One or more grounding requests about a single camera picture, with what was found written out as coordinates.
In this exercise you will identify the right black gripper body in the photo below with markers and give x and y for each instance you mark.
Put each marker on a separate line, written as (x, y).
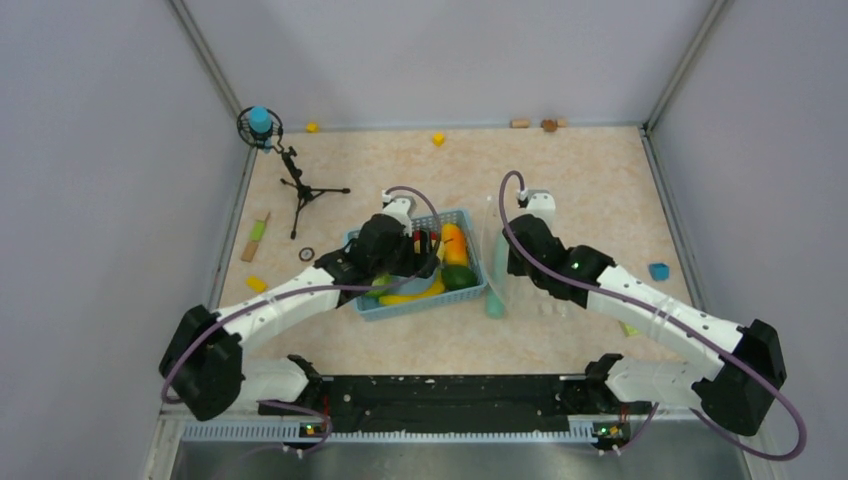
(519, 266)

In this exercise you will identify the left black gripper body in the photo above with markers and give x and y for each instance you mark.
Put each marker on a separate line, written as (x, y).
(404, 258)

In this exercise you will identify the clear zip top bag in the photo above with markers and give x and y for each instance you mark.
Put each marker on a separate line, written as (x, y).
(509, 295)

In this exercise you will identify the light blue plastic basket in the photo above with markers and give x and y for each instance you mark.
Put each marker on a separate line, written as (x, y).
(371, 310)

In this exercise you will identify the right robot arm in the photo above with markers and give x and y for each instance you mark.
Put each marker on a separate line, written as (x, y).
(731, 373)

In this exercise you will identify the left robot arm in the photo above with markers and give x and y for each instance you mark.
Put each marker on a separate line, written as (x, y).
(203, 363)

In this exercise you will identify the yellow banana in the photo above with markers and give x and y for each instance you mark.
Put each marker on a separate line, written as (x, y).
(435, 288)

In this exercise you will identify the orange yellow mango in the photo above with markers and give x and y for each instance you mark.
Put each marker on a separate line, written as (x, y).
(455, 250)

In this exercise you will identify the green lime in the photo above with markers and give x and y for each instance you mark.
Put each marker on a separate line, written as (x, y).
(458, 277)

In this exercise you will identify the green wooden stick toy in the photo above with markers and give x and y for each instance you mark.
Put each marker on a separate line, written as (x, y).
(255, 236)

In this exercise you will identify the blue small block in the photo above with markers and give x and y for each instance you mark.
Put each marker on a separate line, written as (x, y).
(659, 271)

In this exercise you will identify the yellow block left side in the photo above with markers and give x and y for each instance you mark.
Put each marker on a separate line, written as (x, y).
(256, 284)

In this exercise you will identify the light green block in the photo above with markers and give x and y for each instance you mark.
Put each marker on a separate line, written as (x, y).
(628, 330)

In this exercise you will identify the blue microphone on tripod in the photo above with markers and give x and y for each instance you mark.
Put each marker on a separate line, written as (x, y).
(261, 128)

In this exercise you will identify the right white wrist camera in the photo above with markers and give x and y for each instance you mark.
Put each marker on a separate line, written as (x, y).
(539, 203)

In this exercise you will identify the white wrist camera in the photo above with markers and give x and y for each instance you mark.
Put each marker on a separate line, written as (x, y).
(399, 207)
(539, 203)

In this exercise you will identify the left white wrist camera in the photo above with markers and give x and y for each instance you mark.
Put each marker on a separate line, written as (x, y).
(399, 207)

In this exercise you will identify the brown nut at wall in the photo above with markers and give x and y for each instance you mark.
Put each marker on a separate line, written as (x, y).
(549, 125)

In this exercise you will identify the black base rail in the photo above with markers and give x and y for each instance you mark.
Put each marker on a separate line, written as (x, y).
(459, 404)

